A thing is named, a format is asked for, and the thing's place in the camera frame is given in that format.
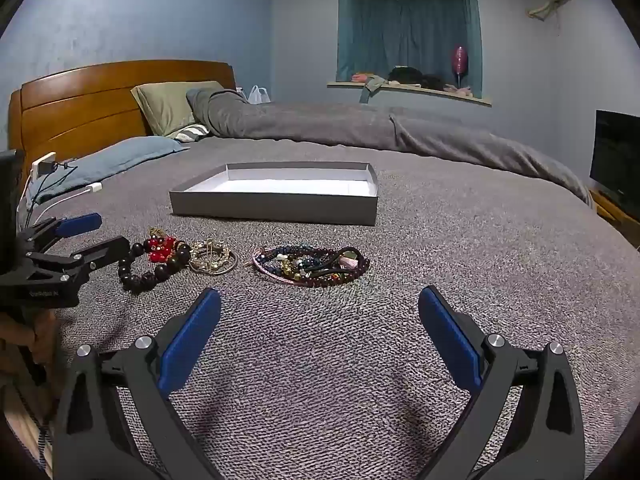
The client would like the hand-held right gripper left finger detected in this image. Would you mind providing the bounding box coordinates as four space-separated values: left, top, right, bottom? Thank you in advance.
52 287 223 480

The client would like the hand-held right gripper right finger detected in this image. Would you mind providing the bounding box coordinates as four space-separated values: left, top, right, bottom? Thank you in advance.
417 285 586 480

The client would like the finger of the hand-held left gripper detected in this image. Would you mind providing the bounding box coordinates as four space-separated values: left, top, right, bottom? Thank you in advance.
25 235 132 282
19 212 104 255

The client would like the dark wooden bead bracelet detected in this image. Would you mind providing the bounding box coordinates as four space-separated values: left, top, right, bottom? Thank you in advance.
117 241 192 294

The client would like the red bead bracelet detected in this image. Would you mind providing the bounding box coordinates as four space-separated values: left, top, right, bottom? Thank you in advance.
145 227 191 264

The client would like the gold wire bracelet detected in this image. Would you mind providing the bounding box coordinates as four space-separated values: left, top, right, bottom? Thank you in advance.
187 239 239 276

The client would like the pile of mixed beaded bracelets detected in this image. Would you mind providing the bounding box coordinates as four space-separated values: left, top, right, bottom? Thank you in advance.
245 244 371 289

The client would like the grey cardboard box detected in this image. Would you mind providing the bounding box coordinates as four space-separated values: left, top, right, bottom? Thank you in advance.
169 162 379 227

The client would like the person's left forearm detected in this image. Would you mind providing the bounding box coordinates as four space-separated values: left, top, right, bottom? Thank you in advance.
0 360 56 480

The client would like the person's left hand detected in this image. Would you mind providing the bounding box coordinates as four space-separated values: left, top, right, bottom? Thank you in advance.
0 309 56 366

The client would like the white charger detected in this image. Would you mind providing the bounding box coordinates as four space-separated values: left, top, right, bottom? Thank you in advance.
31 152 57 179

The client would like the blue pillow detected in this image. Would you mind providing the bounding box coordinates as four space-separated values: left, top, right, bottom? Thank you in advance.
27 136 191 204

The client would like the wooden headboard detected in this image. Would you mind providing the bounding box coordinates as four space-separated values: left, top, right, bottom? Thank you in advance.
7 60 237 181

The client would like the grey bed cover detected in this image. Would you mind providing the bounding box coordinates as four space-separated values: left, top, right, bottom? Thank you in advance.
50 137 640 480

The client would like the striped pillow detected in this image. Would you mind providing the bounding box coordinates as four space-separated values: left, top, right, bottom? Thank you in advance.
167 123 211 142

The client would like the green pillow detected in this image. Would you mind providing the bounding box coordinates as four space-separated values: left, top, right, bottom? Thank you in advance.
131 81 226 137

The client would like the wooden television stand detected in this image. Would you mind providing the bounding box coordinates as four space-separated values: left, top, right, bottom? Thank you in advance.
587 189 640 242

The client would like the grey duvet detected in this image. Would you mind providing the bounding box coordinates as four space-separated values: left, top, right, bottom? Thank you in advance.
186 87 596 207

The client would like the wooden window sill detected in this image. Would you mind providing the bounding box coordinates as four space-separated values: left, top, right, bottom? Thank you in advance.
327 81 492 107

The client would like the black television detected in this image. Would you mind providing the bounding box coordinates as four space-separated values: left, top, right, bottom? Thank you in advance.
590 109 640 209

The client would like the grey-green hanging garment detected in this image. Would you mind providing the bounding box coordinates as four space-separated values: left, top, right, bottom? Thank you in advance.
360 74 389 105

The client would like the pile of dark clothes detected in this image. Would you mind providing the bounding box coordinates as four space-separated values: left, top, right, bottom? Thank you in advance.
387 65 444 92

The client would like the pink glitter goblet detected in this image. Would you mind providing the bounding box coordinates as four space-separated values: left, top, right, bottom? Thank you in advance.
451 44 470 89

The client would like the teal curtain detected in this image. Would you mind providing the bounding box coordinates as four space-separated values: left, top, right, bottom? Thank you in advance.
337 0 483 99

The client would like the white charging cable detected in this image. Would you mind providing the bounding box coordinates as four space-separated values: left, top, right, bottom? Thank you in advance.
20 183 104 227

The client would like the dark thin cable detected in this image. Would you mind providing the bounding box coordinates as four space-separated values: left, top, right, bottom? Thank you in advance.
24 157 79 222

